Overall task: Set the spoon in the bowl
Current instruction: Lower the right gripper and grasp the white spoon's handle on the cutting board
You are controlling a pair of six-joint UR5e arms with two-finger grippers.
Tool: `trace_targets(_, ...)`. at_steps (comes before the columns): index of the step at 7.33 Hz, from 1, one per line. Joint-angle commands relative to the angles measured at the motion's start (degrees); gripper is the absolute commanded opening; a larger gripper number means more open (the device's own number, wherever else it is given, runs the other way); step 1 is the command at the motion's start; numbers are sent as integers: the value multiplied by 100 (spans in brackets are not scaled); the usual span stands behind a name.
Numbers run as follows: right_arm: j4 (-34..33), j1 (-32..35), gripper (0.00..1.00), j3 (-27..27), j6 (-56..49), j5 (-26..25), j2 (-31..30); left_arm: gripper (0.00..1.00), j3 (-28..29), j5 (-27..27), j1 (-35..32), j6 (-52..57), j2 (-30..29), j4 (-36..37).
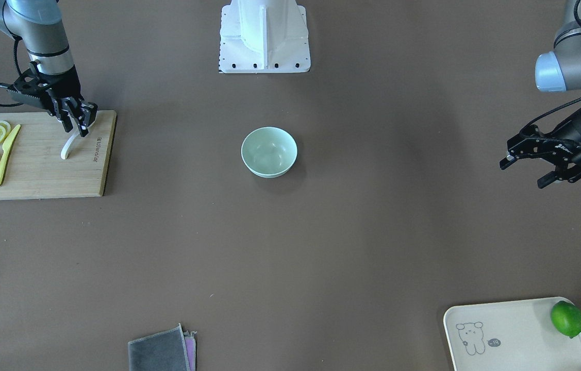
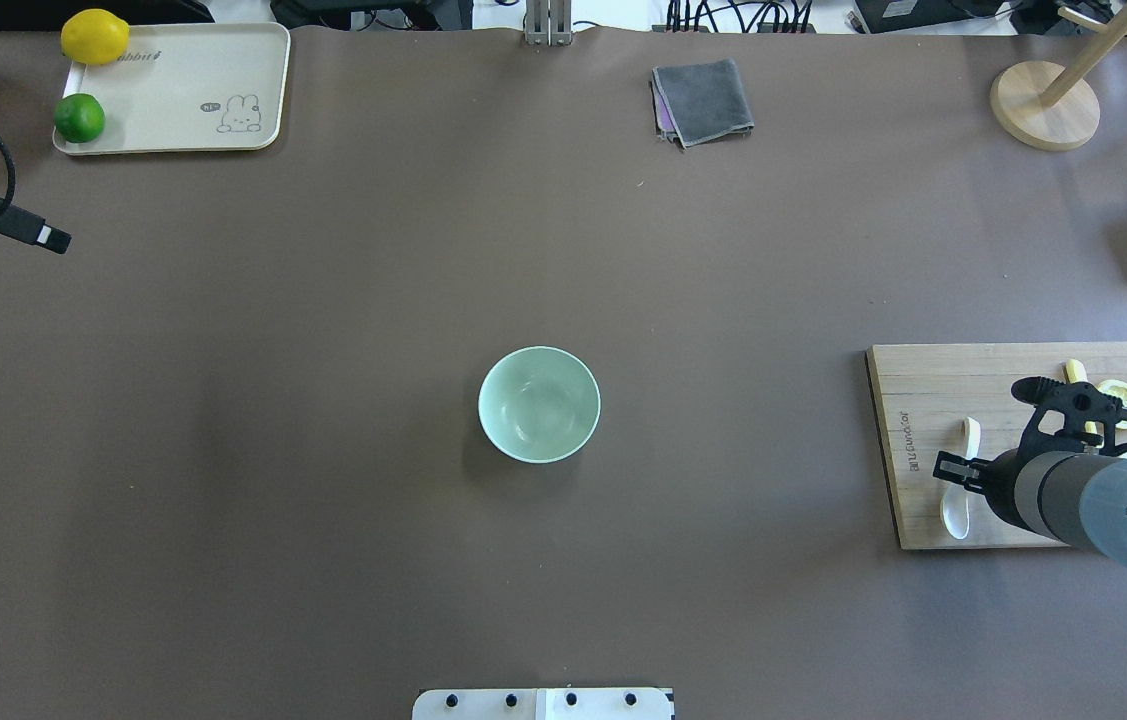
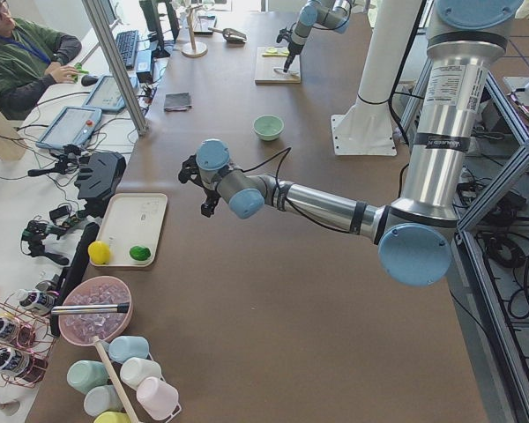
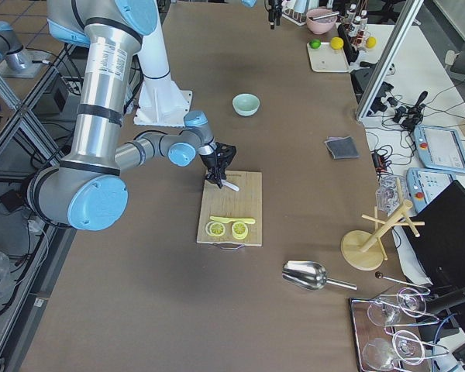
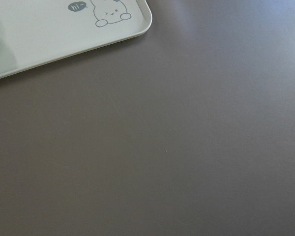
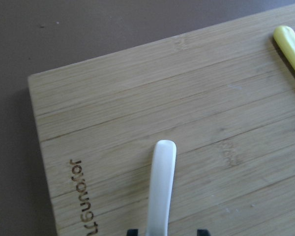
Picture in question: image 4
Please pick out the bamboo cutting board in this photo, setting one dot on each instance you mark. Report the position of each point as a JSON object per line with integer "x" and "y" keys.
{"x": 227, "y": 203}

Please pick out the grey folded cloth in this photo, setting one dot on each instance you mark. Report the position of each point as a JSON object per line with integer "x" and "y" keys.
{"x": 341, "y": 147}

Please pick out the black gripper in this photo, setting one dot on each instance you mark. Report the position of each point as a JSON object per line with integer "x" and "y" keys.
{"x": 210, "y": 160}

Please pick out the lemon slice near handle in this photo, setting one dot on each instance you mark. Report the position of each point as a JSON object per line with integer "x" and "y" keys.
{"x": 240, "y": 230}

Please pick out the metal scoop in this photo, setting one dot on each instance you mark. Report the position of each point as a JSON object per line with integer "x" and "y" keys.
{"x": 311, "y": 275}

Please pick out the green lime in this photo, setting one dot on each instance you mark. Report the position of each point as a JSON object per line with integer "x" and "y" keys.
{"x": 315, "y": 44}

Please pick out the wine glass rack tray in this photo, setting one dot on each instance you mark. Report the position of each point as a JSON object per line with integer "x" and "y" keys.
{"x": 385, "y": 331}

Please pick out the clear plastic box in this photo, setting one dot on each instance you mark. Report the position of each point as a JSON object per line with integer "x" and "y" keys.
{"x": 389, "y": 191}

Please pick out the yellow plastic knife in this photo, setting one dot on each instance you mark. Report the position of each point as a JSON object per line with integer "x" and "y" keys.
{"x": 248, "y": 221}

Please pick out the pink bowl with ice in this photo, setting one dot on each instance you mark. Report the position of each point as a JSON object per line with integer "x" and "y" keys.
{"x": 321, "y": 26}

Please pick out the teach pendant near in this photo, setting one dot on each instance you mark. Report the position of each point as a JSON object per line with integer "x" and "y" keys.
{"x": 426, "y": 184}

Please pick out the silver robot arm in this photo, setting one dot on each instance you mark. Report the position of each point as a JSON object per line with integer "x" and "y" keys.
{"x": 85, "y": 190}
{"x": 251, "y": 3}

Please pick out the yellow lemon behind bar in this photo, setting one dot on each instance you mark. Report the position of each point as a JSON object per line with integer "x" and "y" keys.
{"x": 371, "y": 42}

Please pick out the copper wire bottle rack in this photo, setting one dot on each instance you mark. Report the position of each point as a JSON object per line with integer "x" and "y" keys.
{"x": 355, "y": 24}

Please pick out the black monitor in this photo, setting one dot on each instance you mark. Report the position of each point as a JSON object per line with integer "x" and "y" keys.
{"x": 440, "y": 248}

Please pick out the white pedestal column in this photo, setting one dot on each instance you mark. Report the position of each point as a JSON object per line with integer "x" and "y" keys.
{"x": 161, "y": 101}

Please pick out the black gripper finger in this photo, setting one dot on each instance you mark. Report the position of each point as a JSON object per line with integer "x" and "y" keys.
{"x": 274, "y": 11}

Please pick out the aluminium frame post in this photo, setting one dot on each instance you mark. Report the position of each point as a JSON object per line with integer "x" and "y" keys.
{"x": 397, "y": 37}

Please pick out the wooden mug tree stand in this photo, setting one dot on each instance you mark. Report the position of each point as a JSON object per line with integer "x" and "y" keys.
{"x": 365, "y": 250}

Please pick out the teach pendant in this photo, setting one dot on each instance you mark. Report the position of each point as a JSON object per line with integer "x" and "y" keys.
{"x": 440, "y": 148}
{"x": 426, "y": 184}

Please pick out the lemon slice stacked pair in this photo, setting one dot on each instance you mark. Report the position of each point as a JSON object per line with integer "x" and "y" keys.
{"x": 215, "y": 229}

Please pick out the light green ceramic bowl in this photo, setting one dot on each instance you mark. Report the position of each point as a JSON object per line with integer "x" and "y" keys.
{"x": 246, "y": 104}

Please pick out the cream plastic tray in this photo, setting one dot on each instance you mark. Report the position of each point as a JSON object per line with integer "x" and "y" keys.
{"x": 325, "y": 59}

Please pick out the teach pendant far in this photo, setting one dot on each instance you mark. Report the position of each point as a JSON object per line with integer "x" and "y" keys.
{"x": 440, "y": 148}

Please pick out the metal tongs on bowl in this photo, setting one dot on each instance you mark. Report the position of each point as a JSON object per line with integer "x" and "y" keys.
{"x": 324, "y": 16}

